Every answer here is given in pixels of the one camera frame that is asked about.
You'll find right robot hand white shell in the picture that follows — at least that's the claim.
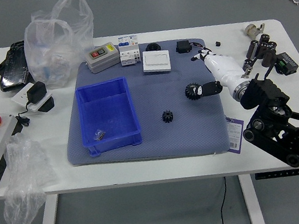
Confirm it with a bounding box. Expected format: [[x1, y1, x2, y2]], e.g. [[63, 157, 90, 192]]
[[187, 42, 251, 102]]

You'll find big black gear nut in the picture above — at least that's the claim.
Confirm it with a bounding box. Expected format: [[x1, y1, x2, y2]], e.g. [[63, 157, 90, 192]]
[[183, 81, 203, 102]]

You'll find small black gear nut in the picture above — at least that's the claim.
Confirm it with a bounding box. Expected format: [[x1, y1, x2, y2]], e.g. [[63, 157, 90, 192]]
[[161, 109, 176, 125]]

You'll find blue plastic box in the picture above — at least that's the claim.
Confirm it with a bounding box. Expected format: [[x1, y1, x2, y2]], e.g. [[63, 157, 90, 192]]
[[72, 74, 146, 159]]

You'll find white lamp socket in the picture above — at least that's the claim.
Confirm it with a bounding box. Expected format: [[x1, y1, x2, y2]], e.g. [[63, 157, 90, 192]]
[[243, 21, 266, 41]]

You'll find black module with green terminal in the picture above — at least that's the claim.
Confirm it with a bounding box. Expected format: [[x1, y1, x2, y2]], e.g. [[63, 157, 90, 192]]
[[272, 50, 299, 78]]

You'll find purple label tag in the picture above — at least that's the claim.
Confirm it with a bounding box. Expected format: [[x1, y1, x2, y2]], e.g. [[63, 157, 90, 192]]
[[224, 114, 249, 155]]

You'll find blue-grey padded mat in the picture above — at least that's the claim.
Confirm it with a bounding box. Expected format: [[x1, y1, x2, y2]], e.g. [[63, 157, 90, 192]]
[[50, 31, 234, 180]]

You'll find crumpled clear plastic bag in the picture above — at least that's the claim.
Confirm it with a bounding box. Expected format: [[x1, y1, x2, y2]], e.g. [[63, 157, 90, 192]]
[[0, 128, 67, 224]]

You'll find white circuit breaker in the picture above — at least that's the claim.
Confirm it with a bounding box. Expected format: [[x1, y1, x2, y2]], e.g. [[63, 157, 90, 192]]
[[116, 34, 143, 68]]

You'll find black table control panel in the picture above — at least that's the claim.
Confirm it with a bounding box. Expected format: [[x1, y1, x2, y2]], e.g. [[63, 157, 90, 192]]
[[254, 166, 299, 183]]

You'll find small clear bag of screws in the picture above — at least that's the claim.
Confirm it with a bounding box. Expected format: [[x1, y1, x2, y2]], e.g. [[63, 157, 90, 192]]
[[91, 127, 107, 142]]

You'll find white socket plate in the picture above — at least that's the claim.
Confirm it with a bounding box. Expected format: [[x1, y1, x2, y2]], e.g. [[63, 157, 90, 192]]
[[9, 80, 57, 118]]

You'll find large clear plastic bag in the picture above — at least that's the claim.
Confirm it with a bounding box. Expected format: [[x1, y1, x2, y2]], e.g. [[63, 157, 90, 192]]
[[15, 0, 105, 93]]

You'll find black power adapter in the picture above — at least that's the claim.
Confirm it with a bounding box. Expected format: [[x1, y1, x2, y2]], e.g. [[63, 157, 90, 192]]
[[23, 80, 49, 106]]

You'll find black plastic tray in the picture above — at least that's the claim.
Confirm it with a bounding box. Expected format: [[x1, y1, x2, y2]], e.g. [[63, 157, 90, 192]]
[[0, 39, 34, 93]]

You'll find black servo with wires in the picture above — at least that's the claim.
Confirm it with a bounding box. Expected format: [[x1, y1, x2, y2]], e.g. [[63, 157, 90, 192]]
[[174, 36, 209, 56]]

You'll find white wall switch panel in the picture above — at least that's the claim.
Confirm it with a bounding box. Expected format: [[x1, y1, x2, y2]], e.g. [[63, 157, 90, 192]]
[[140, 47, 173, 77]]

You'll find black round ring part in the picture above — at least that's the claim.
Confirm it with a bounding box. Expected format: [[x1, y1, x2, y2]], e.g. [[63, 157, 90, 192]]
[[145, 41, 161, 53]]

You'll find grey two-button switch box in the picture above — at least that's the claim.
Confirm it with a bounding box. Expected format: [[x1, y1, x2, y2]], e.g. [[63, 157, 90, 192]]
[[82, 41, 123, 76]]

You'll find black hanging power cable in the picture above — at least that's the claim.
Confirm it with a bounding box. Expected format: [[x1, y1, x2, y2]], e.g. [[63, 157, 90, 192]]
[[212, 176, 234, 224]]

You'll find black adapter cord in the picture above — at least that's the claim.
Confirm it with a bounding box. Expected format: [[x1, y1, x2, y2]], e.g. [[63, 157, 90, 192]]
[[14, 101, 35, 129]]

